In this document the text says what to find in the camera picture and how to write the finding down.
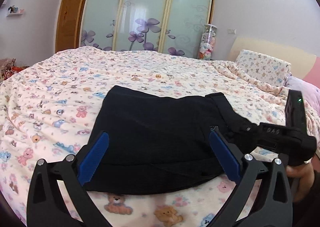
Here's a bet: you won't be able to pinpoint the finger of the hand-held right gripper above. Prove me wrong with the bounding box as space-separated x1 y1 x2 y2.
225 119 263 146

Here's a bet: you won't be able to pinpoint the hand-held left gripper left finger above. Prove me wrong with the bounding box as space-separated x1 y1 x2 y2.
27 131 112 227

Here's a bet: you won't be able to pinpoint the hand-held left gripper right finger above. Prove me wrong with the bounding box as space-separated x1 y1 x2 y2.
209 128 294 227

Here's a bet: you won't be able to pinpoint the black pants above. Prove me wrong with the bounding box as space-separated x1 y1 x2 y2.
86 85 260 196

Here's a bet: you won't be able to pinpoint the person's right hand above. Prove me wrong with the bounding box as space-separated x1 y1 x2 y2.
285 159 317 204

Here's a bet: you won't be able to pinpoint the purple pillow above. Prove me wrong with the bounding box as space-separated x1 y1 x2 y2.
284 75 320 120

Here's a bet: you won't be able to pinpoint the bear print pillow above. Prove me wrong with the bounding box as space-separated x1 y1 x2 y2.
235 49 292 86

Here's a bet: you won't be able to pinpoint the printed bear blanket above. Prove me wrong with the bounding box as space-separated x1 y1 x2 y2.
0 46 320 227

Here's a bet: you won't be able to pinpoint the cream bed headboard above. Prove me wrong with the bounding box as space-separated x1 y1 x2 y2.
228 37 320 85

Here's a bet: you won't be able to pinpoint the clear tube of plush toys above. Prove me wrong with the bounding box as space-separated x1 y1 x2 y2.
197 24 219 61

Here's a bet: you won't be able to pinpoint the wooden door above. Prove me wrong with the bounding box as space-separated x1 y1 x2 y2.
55 0 86 53

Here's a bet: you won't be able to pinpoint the floral glass sliding wardrobe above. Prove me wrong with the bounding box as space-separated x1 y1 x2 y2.
80 0 216 60

